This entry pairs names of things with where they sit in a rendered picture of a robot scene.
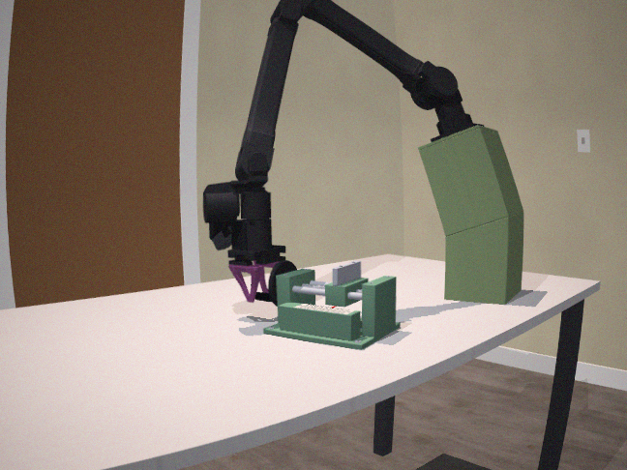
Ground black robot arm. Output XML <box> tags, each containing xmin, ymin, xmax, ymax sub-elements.
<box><xmin>203</xmin><ymin>0</ymin><xmax>485</xmax><ymax>250</ymax></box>

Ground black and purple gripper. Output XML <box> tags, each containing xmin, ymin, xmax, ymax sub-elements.
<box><xmin>227</xmin><ymin>219</ymin><xmax>285</xmax><ymax>303</ymax></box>

